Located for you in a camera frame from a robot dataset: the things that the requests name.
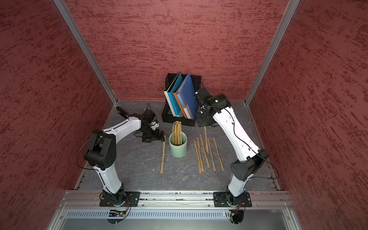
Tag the orange book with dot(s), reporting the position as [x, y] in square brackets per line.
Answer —
[181, 111]

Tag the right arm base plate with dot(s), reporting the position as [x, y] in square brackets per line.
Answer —
[226, 199]

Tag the straw bundle in cup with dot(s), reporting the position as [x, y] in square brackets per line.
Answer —
[177, 133]

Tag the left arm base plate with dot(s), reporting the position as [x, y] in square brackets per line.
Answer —
[122, 200]

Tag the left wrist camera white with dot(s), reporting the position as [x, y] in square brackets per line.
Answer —
[154, 124]

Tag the black stapler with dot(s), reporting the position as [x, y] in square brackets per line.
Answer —
[122, 112]

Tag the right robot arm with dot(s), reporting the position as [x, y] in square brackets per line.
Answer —
[218, 109]

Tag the teal book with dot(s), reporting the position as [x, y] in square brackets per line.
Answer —
[173, 87]

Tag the green metal cup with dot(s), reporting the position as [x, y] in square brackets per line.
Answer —
[181, 150]

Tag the aluminium front rail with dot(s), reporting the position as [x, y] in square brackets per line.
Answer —
[257, 200]

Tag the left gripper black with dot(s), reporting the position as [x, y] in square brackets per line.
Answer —
[155, 137]

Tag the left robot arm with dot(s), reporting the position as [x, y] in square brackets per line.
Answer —
[101, 150]

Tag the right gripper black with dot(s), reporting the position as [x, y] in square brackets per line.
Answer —
[201, 121]

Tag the blue folder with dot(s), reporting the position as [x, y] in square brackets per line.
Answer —
[186, 93]

